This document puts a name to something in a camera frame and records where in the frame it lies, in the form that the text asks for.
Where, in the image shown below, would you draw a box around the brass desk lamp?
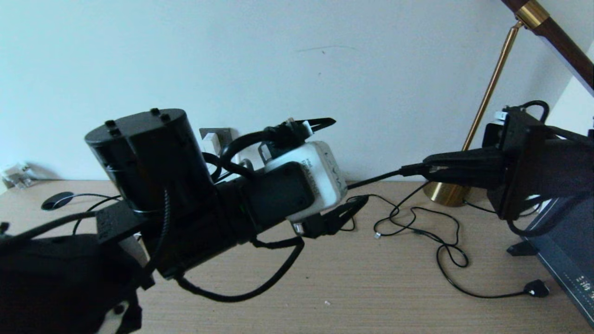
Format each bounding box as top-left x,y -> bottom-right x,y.
423,0 -> 594,208

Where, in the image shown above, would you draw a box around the clear plastic wrapper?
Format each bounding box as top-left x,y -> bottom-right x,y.
0,162 -> 35,191

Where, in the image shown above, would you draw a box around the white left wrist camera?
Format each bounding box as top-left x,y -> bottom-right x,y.
264,141 -> 348,222

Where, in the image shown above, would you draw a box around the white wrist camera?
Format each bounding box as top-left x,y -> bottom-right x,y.
483,110 -> 507,149
264,141 -> 348,222

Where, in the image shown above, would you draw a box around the thin black usb cable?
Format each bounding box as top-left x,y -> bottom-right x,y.
341,194 -> 469,270

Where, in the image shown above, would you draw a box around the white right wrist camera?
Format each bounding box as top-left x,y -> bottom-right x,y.
483,110 -> 507,149

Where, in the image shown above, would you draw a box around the black braided left wrist cable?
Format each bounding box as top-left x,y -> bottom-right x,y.
174,117 -> 336,303

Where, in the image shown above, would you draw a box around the grey wall socket plate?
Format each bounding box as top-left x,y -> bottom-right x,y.
200,128 -> 239,154

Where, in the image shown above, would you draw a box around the black cables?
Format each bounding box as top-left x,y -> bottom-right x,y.
374,181 -> 550,298

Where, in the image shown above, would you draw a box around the black round disc with cable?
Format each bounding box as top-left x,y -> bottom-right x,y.
41,191 -> 122,211

